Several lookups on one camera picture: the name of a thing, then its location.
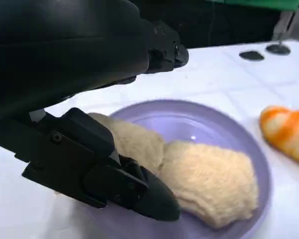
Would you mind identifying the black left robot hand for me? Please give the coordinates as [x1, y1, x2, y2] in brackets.
[0, 0, 189, 222]

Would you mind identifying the beige towel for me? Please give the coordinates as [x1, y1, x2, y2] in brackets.
[88, 113, 259, 229]

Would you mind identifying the lilac plate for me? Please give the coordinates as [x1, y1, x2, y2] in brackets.
[72, 99, 274, 239]

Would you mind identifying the black flat oval pad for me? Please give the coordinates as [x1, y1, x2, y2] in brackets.
[239, 50, 265, 61]

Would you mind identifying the green cloth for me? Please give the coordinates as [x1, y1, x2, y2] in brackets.
[205, 0, 299, 12]

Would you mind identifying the orange and white bread roll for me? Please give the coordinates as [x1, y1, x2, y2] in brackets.
[260, 105, 299, 167]

